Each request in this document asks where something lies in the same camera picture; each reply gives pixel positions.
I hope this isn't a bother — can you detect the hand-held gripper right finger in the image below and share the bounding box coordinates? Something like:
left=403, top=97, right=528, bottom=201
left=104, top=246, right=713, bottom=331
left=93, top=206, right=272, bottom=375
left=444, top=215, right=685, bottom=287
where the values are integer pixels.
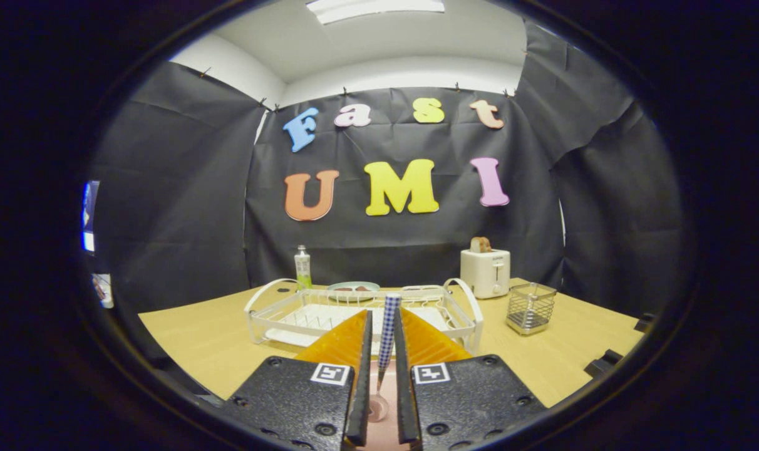
left=393, top=307, right=549, bottom=450

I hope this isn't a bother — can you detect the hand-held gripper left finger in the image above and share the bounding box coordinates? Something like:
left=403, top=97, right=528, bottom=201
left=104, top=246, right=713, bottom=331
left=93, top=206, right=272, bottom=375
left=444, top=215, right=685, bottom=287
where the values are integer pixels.
left=220, top=309, right=374, bottom=448

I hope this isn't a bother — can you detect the white wire dish rack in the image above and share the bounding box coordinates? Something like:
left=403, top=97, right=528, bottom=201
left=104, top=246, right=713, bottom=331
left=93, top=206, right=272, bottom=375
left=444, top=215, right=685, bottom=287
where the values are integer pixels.
left=244, top=277, right=484, bottom=356

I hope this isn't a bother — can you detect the pink plate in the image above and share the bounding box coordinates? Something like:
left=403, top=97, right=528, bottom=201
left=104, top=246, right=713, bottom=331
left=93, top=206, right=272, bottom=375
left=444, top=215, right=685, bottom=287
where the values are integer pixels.
left=366, top=376, right=411, bottom=450

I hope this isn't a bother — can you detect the clear wire basket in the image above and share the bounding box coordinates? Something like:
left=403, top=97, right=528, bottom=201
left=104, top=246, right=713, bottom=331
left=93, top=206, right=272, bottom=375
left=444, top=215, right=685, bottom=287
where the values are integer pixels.
left=505, top=283, right=557, bottom=336

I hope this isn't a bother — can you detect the blue checkered handle spoon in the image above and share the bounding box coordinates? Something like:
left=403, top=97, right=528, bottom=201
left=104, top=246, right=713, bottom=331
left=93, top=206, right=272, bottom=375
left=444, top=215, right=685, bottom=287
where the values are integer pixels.
left=367, top=292, right=403, bottom=423

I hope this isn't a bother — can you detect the pale green plate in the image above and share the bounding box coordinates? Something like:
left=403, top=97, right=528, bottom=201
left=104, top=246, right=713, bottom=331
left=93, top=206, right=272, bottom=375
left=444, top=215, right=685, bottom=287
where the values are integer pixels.
left=327, top=281, right=381, bottom=303

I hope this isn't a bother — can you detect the white toaster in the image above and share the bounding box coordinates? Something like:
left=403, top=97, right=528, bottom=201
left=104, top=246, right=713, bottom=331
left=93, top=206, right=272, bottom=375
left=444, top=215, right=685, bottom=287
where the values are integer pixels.
left=460, top=248, right=512, bottom=299

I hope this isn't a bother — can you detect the green and white bottle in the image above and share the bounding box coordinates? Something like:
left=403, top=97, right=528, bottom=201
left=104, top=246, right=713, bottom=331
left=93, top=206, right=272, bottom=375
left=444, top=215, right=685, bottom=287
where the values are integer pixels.
left=294, top=245, right=312, bottom=290

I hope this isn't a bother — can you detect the black backdrop cloth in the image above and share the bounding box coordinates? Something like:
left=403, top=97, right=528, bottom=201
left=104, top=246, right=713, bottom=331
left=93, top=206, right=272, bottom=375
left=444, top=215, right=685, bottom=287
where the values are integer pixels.
left=85, top=19, right=690, bottom=351

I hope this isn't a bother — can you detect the ceiling light panel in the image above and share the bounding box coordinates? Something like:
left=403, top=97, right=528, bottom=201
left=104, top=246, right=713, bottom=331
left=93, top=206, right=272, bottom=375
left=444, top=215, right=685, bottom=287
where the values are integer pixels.
left=306, top=0, right=446, bottom=24

